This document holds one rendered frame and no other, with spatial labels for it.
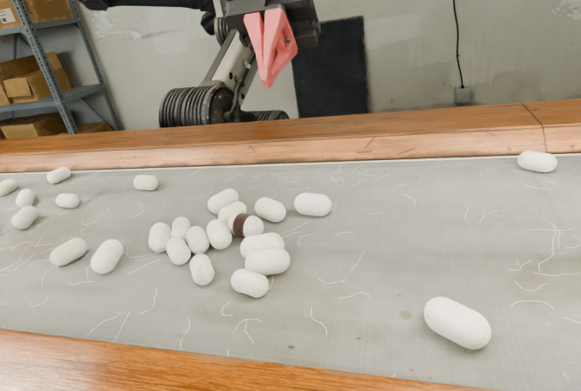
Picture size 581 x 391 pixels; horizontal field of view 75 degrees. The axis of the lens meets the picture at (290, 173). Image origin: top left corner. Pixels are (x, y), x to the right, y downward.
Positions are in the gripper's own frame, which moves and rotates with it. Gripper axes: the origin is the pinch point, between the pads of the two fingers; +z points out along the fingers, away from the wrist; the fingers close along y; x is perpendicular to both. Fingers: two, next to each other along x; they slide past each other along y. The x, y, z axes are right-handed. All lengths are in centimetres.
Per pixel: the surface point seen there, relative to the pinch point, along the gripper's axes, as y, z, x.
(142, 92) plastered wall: -160, -120, 150
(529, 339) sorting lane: 21.0, 25.0, -5.0
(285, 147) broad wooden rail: -0.7, 3.1, 10.7
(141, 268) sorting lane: -8.7, 21.6, -2.4
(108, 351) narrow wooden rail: -3.2, 27.7, -10.7
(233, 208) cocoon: -2.2, 14.8, 1.2
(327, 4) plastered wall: -24, -146, 125
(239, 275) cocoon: 2.2, 22.1, -5.0
